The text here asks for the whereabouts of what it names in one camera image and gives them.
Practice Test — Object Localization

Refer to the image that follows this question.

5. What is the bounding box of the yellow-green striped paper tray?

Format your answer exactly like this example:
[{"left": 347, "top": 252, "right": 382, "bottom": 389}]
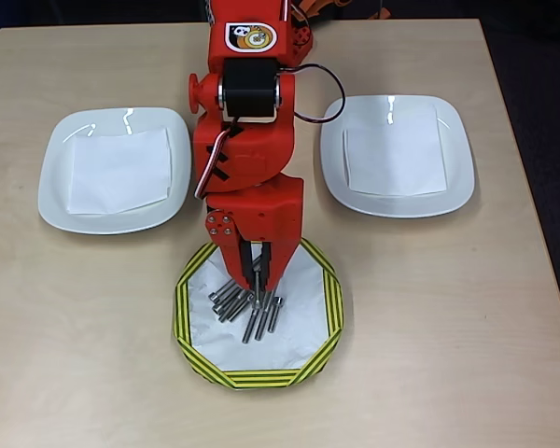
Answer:
[{"left": 171, "top": 238, "right": 345, "bottom": 390}]

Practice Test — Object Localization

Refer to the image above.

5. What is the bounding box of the white paper napkin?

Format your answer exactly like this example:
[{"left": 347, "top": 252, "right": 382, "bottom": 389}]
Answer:
[
  {"left": 66, "top": 126, "right": 174, "bottom": 217},
  {"left": 343, "top": 103, "right": 448, "bottom": 197}
]

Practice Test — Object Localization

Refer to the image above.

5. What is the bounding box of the white square plate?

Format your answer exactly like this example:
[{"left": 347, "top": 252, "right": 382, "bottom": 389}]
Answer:
[
  {"left": 319, "top": 94, "right": 476, "bottom": 219},
  {"left": 36, "top": 106, "right": 192, "bottom": 236}
]

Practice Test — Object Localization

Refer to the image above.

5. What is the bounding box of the black red servo cable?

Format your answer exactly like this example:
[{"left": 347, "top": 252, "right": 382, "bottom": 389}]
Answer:
[{"left": 277, "top": 63, "right": 347, "bottom": 125}]

